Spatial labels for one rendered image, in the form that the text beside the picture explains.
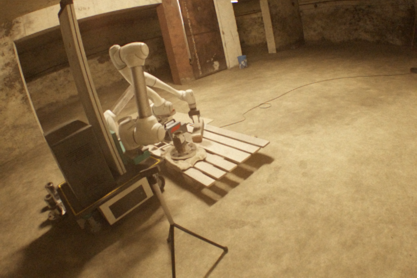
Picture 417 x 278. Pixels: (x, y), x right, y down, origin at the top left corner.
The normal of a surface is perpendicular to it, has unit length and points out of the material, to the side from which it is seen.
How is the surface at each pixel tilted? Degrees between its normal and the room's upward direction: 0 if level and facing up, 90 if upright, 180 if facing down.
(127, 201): 90
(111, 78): 90
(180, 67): 90
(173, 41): 90
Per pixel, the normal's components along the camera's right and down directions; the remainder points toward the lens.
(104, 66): 0.64, 0.16
